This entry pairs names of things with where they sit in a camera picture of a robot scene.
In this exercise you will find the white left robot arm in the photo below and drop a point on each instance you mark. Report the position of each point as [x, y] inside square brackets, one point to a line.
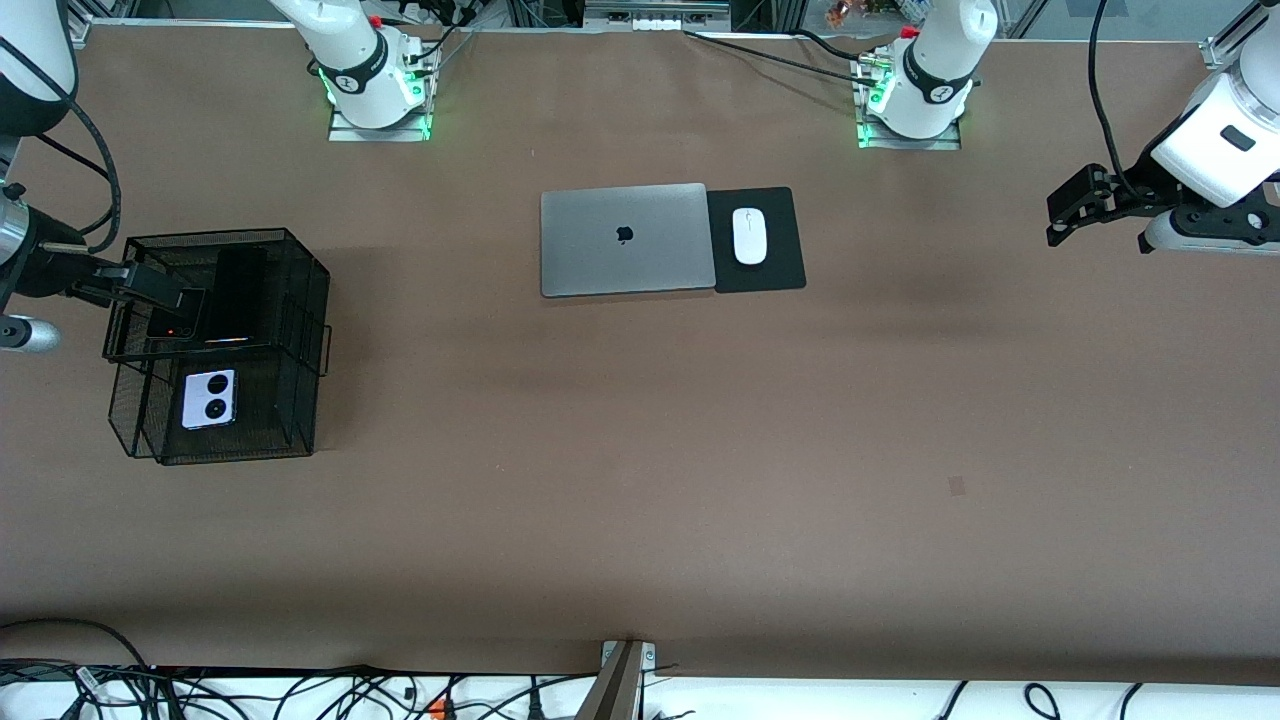
[935, 70]

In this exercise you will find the white power strip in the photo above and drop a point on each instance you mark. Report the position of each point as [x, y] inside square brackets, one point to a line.
[655, 18]

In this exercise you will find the white computer mouse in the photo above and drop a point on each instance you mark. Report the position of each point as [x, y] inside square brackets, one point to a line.
[749, 240]

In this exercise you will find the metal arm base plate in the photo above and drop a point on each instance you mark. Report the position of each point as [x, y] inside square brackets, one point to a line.
[345, 134]
[945, 146]

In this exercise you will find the aluminium frame profile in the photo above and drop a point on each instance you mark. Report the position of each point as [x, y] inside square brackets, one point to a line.
[80, 32]
[1222, 45]

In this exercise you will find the black mouse pad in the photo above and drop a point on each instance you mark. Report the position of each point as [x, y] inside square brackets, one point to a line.
[780, 270]

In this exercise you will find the silver closed laptop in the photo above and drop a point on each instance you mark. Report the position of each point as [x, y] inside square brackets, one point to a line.
[600, 260]

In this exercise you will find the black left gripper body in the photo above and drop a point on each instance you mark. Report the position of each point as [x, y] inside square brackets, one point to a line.
[1143, 183]

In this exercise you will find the black flip phone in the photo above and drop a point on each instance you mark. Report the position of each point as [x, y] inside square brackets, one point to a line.
[175, 325]

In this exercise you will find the black slab smartphone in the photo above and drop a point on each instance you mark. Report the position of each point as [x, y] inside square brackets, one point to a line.
[238, 295]

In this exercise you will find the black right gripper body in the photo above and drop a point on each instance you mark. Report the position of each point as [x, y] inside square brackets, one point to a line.
[47, 273]

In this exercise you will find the lilac flip phone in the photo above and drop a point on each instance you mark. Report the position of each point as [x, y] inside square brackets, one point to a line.
[208, 398]

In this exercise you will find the grey metal camera post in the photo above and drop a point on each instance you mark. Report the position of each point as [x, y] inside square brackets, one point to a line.
[615, 690]

